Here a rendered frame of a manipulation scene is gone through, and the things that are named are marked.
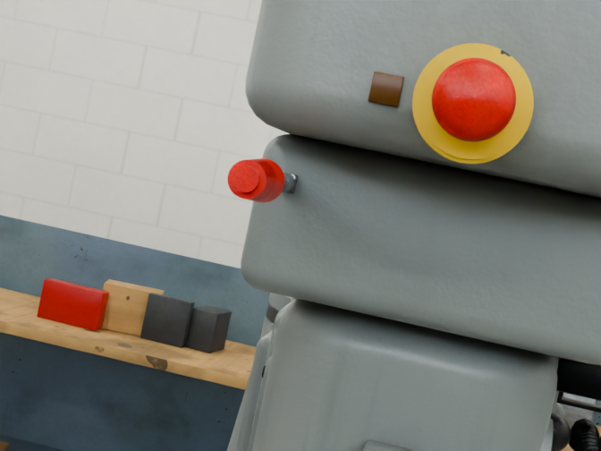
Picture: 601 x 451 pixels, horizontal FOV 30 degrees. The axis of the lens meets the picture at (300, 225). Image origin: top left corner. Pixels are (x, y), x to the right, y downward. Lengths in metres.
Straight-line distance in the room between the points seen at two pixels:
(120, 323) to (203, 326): 0.35
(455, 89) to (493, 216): 0.16
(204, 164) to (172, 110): 0.29
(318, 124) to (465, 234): 0.13
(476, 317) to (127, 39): 4.63
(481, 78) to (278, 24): 0.13
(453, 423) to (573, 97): 0.24
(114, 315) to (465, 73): 4.23
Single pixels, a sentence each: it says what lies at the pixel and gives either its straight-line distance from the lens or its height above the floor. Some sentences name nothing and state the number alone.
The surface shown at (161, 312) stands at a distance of 4.65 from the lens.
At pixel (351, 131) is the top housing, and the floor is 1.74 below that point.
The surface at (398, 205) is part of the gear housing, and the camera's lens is 0.68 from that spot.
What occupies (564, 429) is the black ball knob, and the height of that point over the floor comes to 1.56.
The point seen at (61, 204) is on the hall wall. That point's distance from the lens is 5.31.
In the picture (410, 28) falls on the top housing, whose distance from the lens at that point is 0.59.
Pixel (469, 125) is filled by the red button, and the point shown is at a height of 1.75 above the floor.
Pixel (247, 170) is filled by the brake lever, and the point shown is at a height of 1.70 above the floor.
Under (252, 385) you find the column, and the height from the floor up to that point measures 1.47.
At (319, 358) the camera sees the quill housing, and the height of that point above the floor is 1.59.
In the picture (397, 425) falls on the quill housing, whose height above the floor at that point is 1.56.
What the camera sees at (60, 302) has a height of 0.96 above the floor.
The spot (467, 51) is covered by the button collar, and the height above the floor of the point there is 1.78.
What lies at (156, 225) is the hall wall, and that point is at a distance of 5.17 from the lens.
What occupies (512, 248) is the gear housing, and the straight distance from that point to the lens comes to 0.68.
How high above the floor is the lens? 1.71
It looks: 3 degrees down
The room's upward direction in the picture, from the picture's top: 12 degrees clockwise
